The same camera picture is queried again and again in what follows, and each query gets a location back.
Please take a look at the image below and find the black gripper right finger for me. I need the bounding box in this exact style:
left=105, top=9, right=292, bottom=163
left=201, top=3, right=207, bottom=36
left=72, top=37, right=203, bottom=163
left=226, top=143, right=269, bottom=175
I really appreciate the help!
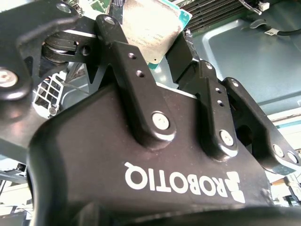
left=165, top=30, right=301, bottom=177

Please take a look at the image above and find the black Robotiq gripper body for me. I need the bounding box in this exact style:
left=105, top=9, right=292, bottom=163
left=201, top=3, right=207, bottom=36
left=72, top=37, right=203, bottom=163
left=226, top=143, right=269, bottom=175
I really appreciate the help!
left=26, top=81, right=301, bottom=226

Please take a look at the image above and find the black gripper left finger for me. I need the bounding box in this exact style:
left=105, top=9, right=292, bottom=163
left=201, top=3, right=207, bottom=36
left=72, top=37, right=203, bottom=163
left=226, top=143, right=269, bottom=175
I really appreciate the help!
left=0, top=0, right=177, bottom=150

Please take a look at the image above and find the silver green CPU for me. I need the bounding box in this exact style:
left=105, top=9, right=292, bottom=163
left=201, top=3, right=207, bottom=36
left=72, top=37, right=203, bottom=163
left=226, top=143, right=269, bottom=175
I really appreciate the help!
left=122, top=0, right=193, bottom=71

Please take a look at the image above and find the metal locking lever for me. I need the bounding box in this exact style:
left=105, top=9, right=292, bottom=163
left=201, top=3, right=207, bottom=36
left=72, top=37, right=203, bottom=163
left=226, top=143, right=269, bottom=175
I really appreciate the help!
left=238, top=0, right=262, bottom=15

